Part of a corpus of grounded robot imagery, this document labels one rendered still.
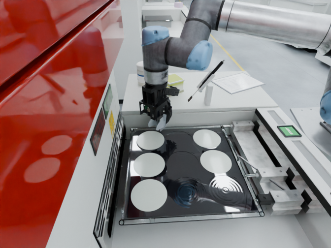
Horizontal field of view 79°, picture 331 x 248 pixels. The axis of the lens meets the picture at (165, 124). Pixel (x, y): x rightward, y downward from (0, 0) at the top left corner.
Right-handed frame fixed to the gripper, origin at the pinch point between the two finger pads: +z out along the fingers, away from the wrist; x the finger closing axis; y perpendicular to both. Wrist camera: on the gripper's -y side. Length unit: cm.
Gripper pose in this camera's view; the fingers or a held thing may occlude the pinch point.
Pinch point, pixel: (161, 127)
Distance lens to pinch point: 76.4
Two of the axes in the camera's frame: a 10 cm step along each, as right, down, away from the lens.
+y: -5.6, 5.1, -6.5
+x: 8.3, 3.5, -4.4
